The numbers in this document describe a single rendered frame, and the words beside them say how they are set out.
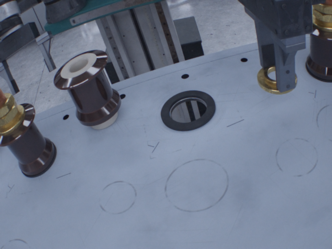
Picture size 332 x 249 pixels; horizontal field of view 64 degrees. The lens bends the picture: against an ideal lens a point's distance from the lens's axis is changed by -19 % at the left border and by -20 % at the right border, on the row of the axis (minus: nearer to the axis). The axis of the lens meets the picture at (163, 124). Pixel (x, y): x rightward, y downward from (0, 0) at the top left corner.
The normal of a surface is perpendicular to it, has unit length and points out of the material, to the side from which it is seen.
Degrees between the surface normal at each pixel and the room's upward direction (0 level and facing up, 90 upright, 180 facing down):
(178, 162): 0
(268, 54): 90
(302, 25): 90
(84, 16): 90
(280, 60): 90
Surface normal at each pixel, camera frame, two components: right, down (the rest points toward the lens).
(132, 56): 0.03, 0.70
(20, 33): 0.03, 0.34
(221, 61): -0.26, -0.69
